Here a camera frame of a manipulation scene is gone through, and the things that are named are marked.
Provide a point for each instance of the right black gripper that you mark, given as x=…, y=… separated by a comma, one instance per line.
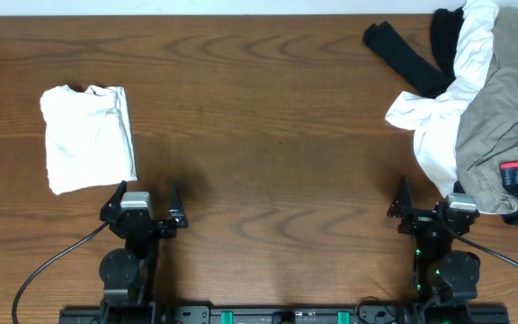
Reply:
x=402, y=207

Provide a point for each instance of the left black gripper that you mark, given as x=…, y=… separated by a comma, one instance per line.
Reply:
x=178, y=220

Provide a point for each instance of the grey-green shorts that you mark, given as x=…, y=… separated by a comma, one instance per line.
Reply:
x=488, y=131

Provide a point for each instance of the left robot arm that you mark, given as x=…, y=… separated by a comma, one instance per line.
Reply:
x=128, y=273

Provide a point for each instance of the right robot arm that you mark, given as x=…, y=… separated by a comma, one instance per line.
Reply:
x=442, y=275

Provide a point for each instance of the crumpled white shirt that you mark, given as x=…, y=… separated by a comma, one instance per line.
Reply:
x=435, y=122

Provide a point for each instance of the folded white t-shirt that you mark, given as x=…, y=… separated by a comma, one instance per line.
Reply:
x=88, y=138

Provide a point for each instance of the black garment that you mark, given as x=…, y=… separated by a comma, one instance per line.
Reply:
x=428, y=80

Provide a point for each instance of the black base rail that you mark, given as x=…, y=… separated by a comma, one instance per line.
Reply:
x=366, y=313

